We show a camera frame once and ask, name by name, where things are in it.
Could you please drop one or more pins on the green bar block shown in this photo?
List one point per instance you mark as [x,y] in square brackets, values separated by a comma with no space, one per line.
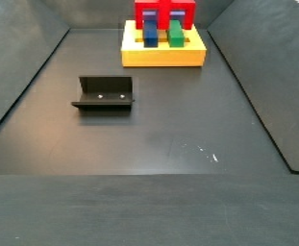
[175,34]

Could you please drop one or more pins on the red E-shaped block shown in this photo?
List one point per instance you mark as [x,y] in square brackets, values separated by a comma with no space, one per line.
[165,6]

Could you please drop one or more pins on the yellow base board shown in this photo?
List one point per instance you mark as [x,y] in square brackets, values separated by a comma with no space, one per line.
[139,56]

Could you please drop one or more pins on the blue bar block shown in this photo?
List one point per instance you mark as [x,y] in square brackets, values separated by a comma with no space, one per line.
[150,34]

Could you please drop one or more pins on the black angled holder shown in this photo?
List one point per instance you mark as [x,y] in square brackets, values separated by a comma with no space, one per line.
[104,92]

